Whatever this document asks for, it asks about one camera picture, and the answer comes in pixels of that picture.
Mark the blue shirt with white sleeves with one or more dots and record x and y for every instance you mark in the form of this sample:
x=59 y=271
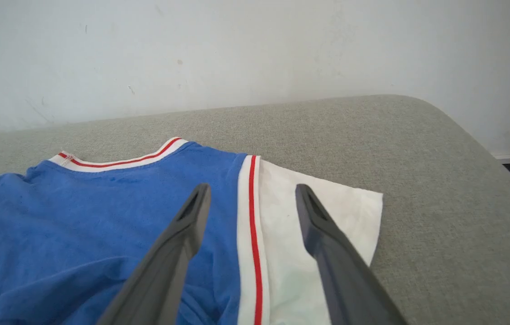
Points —
x=101 y=239

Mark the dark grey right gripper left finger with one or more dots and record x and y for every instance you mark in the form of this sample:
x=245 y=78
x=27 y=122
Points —
x=164 y=271

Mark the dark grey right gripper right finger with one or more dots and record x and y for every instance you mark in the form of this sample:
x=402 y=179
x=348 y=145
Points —
x=345 y=271

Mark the beige fabric sofa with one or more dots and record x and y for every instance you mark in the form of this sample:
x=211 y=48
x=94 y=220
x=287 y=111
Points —
x=440 y=203

